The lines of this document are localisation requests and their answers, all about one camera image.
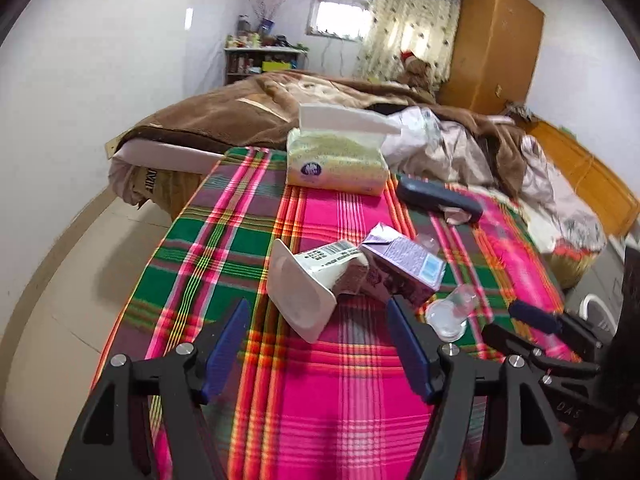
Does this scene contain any strawberry milk carton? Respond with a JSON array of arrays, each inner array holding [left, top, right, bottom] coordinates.
[[330, 258, 401, 301]]

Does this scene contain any white trash bin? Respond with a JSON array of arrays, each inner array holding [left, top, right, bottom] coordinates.
[[578, 294, 618, 336]]

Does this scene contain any clear plastic bottle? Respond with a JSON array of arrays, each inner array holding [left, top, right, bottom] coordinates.
[[426, 284, 480, 342]]

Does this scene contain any wooden bed headboard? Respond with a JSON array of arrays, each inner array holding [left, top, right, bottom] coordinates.
[[522, 120, 639, 237]]

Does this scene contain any purple milk carton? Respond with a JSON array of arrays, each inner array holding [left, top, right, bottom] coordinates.
[[359, 223, 446, 309]]

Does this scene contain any dark blue glasses case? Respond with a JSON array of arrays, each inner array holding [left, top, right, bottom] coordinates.
[[396, 176, 484, 223]]

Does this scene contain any white crumpled bedsheet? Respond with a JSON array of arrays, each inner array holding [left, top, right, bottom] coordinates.
[[372, 104, 606, 256]]

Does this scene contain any plaid colourful table cloth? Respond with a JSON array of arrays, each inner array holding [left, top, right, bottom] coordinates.
[[103, 148, 564, 479]]

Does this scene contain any white yogurt cup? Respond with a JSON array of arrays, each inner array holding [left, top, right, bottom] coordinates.
[[267, 240, 369, 344]]

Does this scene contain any green tissue pack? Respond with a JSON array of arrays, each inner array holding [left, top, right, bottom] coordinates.
[[286, 103, 401, 196]]

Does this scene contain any teddy bear with red hat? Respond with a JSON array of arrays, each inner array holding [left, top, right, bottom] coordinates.
[[396, 51, 433, 93]]

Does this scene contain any wooden wardrobe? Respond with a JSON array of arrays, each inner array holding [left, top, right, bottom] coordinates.
[[437, 0, 544, 115]]

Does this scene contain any patterned window curtain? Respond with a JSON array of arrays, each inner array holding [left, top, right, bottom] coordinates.
[[354, 0, 461, 93]]

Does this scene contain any brown fleece blanket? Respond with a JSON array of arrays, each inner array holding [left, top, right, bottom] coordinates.
[[106, 70, 528, 201]]

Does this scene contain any small window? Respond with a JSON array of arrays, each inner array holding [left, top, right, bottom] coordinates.
[[306, 0, 372, 42]]

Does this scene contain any white wall shelf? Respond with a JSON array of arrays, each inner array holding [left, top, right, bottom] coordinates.
[[224, 14, 309, 84]]

